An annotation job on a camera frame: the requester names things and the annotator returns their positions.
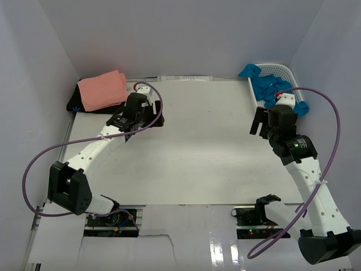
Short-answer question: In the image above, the blue t shirt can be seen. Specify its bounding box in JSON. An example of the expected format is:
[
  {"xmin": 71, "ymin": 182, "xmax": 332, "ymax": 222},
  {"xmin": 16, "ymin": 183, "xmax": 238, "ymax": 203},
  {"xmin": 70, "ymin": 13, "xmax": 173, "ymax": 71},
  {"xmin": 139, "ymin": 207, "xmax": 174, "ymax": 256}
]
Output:
[{"xmin": 238, "ymin": 64, "xmax": 291, "ymax": 108}]

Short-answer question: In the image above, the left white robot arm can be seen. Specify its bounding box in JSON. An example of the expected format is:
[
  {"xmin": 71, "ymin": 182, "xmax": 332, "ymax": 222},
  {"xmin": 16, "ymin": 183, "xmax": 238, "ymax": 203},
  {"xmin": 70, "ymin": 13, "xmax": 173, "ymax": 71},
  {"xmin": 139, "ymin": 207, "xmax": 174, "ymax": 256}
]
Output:
[{"xmin": 47, "ymin": 86, "xmax": 162, "ymax": 225}]

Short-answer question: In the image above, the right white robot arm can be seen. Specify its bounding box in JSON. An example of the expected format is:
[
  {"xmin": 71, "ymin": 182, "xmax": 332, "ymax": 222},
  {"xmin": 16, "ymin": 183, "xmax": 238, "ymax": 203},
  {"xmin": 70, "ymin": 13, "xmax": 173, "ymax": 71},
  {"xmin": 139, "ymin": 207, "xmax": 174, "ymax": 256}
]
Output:
[{"xmin": 250, "ymin": 105, "xmax": 360, "ymax": 265}]

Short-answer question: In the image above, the folded pink t shirt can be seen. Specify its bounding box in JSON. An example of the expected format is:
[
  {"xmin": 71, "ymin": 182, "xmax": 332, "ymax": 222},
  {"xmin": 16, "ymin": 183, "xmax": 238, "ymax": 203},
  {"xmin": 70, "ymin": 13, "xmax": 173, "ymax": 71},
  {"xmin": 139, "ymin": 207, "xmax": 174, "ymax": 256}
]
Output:
[{"xmin": 77, "ymin": 70, "xmax": 128, "ymax": 112}]

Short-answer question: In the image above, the white paper label strip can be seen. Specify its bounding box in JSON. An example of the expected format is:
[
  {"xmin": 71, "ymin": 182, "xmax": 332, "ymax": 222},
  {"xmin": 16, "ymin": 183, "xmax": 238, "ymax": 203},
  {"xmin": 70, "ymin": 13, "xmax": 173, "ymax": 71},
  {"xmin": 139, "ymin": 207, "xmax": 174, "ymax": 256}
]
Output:
[{"xmin": 157, "ymin": 76, "xmax": 213, "ymax": 82}]

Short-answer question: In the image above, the white plastic basket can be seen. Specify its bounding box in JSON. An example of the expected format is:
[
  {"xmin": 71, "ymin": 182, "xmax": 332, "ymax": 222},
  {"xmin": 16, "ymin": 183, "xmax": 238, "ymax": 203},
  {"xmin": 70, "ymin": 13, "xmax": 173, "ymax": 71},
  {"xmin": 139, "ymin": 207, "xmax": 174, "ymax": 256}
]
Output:
[{"xmin": 248, "ymin": 63, "xmax": 298, "ymax": 109}]

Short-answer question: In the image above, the white cardboard front cover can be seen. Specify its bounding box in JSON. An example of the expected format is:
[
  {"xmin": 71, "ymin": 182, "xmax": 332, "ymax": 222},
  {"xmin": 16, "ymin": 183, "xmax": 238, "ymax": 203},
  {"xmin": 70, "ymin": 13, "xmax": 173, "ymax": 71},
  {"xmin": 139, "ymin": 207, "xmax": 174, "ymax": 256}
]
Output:
[{"xmin": 28, "ymin": 205, "xmax": 351, "ymax": 270}]

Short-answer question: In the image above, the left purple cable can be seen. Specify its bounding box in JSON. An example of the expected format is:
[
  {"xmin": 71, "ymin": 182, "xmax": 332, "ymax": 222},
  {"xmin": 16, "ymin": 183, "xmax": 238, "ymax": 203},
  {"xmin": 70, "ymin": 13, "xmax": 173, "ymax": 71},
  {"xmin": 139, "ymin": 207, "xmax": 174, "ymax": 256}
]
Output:
[{"xmin": 21, "ymin": 81, "xmax": 164, "ymax": 232}]

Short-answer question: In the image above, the purple cable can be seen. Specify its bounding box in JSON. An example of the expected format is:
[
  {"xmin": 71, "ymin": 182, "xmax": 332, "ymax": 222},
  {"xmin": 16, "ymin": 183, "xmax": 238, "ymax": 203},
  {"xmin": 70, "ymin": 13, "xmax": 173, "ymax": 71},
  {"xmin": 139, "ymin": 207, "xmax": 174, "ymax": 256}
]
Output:
[
  {"xmin": 247, "ymin": 88, "xmax": 341, "ymax": 260},
  {"xmin": 21, "ymin": 81, "xmax": 164, "ymax": 232}
]

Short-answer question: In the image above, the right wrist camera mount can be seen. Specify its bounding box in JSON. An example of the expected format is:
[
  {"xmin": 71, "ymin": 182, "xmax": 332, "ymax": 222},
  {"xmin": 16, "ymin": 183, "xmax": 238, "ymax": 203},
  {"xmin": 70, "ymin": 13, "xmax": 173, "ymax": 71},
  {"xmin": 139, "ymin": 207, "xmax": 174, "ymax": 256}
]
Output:
[{"xmin": 275, "ymin": 93, "xmax": 296, "ymax": 109}]

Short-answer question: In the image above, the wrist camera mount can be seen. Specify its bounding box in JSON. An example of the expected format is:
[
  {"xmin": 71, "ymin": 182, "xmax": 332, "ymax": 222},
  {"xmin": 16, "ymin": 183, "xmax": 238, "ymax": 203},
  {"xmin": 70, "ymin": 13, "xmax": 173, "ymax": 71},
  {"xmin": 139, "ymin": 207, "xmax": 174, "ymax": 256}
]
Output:
[
  {"xmin": 275, "ymin": 93, "xmax": 296, "ymax": 109},
  {"xmin": 135, "ymin": 85, "xmax": 153, "ymax": 99}
]

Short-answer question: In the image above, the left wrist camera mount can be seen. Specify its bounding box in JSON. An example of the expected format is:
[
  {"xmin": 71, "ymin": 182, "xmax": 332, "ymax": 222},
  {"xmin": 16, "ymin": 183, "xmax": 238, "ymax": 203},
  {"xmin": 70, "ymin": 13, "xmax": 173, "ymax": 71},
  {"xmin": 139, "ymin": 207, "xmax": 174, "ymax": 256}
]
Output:
[{"xmin": 135, "ymin": 85, "xmax": 153, "ymax": 99}]

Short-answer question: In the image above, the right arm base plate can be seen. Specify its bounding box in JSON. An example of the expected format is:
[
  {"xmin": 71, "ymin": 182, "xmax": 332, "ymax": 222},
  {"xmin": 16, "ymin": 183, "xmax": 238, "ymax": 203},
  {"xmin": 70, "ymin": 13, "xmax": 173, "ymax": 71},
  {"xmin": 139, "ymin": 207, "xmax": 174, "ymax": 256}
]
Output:
[{"xmin": 231, "ymin": 207, "xmax": 282, "ymax": 240}]

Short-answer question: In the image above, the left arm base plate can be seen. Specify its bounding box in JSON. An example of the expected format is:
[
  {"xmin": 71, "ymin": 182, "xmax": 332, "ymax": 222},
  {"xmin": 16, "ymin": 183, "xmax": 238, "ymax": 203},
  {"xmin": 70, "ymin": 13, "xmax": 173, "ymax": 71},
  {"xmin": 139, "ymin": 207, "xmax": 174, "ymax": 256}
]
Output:
[{"xmin": 83, "ymin": 208, "xmax": 142, "ymax": 238}]

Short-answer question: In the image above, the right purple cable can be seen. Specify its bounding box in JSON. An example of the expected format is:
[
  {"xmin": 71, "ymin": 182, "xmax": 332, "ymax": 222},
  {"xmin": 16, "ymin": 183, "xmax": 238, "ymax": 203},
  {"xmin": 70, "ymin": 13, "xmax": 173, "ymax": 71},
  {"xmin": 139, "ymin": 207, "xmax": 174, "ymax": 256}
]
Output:
[{"xmin": 247, "ymin": 88, "xmax": 341, "ymax": 260}]

